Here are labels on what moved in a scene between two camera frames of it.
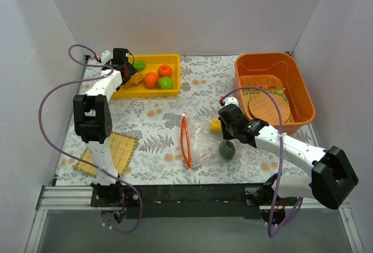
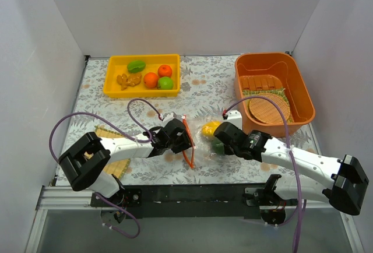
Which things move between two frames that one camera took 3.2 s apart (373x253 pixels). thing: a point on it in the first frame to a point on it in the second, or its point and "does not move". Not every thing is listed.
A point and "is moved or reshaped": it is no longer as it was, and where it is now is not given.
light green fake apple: x=165 y=83 does not move
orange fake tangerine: x=151 y=80 does not move
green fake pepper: x=139 y=65 does not move
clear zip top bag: x=201 y=146 is moved or reshaped
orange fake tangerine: x=165 y=70 does not move
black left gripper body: x=129 y=70 to x=184 y=136
